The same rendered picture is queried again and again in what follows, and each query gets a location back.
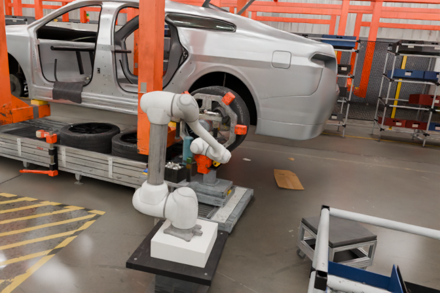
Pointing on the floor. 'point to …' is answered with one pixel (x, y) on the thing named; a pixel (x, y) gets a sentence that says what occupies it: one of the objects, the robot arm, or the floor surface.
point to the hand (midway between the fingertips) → (215, 135)
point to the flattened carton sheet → (287, 179)
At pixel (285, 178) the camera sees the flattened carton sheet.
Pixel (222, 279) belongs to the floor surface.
